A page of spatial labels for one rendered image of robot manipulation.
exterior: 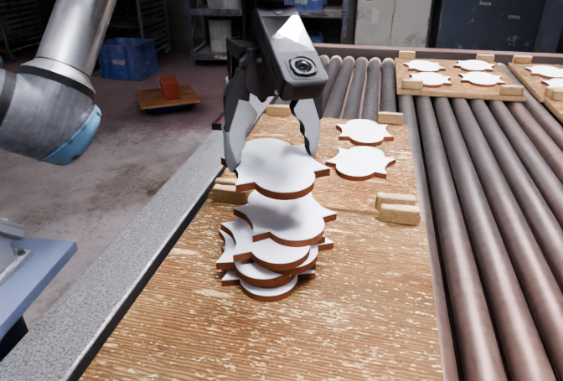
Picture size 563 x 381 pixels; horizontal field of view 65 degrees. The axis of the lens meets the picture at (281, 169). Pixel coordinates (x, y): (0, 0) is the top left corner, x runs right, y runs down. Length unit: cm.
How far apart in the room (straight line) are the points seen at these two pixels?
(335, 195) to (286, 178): 26
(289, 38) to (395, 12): 493
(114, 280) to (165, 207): 18
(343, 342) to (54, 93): 55
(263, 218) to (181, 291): 13
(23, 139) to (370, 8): 482
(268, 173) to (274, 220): 7
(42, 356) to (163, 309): 13
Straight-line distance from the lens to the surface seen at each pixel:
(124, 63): 508
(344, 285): 58
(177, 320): 54
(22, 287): 77
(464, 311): 61
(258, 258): 52
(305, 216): 57
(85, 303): 63
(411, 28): 542
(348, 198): 75
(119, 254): 69
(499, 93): 140
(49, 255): 81
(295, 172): 52
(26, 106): 75
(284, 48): 44
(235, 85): 49
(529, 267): 72
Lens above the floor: 132
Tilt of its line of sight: 27 degrees down
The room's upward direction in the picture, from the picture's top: straight up
